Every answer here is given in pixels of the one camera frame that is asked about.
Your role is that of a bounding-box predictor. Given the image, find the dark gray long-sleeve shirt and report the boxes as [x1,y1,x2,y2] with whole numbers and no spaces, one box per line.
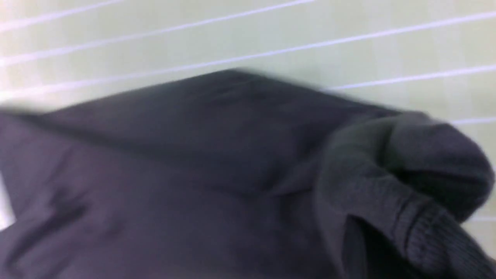
[1,69,495,279]

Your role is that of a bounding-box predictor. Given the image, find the light green checkered tablecloth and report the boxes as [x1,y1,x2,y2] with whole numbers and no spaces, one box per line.
[0,0,496,258]

